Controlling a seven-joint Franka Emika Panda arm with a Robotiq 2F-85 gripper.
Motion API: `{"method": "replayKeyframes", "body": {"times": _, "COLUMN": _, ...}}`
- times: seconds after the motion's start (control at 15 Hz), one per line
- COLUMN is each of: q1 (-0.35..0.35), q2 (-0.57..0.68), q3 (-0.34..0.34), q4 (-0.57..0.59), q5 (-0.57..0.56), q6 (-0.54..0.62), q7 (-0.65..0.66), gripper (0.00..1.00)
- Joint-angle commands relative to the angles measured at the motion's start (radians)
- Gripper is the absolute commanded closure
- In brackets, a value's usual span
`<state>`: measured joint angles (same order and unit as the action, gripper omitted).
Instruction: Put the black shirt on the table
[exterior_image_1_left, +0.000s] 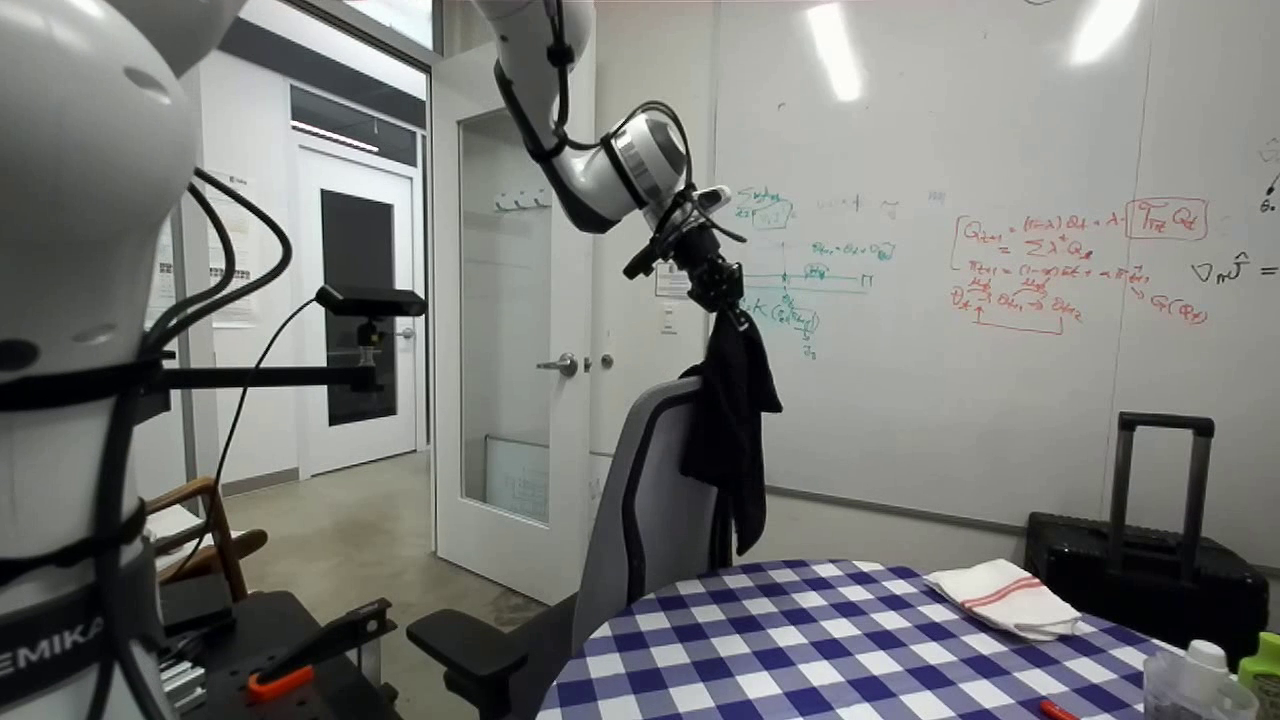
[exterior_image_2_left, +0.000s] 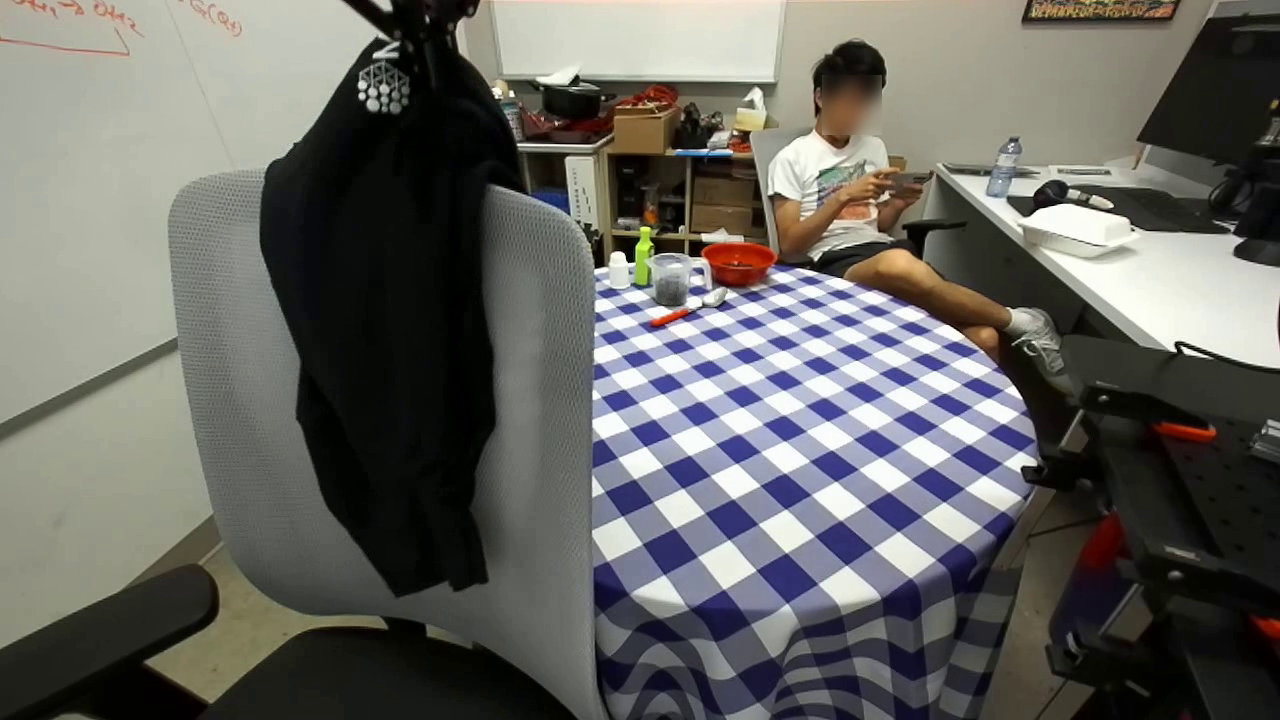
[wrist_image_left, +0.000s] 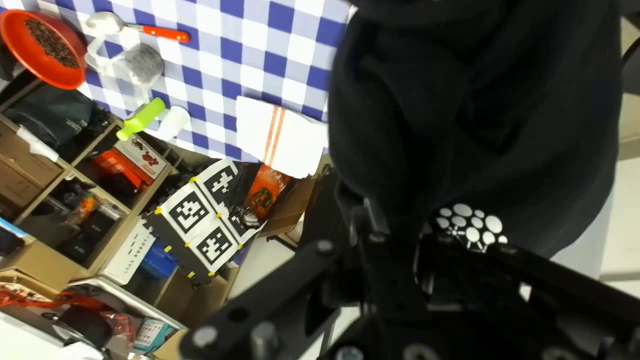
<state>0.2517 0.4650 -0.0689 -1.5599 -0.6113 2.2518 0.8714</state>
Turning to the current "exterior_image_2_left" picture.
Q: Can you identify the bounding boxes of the black shirt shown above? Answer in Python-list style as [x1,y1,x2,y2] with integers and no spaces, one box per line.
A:
[255,34,534,601]

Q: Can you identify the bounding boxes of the seated person in white shirt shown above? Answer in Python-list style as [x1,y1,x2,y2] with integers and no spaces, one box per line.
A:
[763,36,1086,403]

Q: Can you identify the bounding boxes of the blank white board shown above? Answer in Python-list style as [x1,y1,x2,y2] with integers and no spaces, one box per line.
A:
[490,0,790,87]

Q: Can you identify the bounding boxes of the small cardboard box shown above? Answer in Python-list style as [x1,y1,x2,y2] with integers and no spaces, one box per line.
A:
[607,105,680,156]

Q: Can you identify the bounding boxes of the white storage shelf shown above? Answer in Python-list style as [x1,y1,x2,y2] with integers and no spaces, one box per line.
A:
[515,132,777,264]

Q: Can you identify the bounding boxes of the green bottle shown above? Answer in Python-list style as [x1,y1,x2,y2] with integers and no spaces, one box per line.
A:
[628,226,661,291]

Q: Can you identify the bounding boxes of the white spray bottle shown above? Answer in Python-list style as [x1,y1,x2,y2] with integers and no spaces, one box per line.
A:
[738,84,772,135]

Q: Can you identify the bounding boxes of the large cardboard box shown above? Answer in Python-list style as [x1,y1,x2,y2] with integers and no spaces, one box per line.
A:
[689,172,763,242]

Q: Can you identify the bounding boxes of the clear plastic cup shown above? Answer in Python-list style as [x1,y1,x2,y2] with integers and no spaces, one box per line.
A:
[648,251,698,312]

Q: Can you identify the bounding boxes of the red marker pen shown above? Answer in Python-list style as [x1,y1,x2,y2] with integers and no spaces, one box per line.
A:
[640,301,705,332]

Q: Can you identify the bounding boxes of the red bowl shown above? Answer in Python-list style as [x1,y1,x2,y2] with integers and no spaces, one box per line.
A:
[701,242,781,291]

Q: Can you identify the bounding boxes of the grey office chair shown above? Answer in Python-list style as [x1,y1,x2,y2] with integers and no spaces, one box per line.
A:
[170,168,614,720]

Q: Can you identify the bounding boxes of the clear water bottle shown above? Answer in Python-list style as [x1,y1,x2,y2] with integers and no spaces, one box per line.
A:
[984,132,1027,203]

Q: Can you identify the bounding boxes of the blue white checkered tablecloth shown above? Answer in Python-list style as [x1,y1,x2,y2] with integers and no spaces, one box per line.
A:
[583,260,1043,720]

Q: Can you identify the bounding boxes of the black computer mouse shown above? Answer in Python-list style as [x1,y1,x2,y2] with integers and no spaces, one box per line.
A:
[1027,176,1075,215]

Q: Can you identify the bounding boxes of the framed picture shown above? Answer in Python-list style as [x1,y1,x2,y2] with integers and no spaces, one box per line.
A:
[1019,0,1183,27]

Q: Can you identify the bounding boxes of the white foam food container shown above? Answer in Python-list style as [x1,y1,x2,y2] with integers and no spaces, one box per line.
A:
[1019,199,1142,260]

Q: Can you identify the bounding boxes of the black chair armrest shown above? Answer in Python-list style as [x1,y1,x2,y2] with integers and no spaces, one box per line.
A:
[0,561,224,720]

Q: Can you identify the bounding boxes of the black keyboard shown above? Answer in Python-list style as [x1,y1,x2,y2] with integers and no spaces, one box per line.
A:
[1074,182,1238,234]

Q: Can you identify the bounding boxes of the white desk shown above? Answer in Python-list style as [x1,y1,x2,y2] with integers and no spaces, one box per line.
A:
[937,160,1280,375]

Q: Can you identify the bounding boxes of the black computer monitor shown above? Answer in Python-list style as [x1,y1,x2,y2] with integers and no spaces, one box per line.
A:
[1137,12,1280,270]

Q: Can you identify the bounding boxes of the black metal cart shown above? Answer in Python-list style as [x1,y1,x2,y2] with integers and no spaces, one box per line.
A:
[1043,332,1280,720]

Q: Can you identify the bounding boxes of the wall whiteboard with red writing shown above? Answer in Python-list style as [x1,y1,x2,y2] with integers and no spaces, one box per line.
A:
[0,0,465,438]

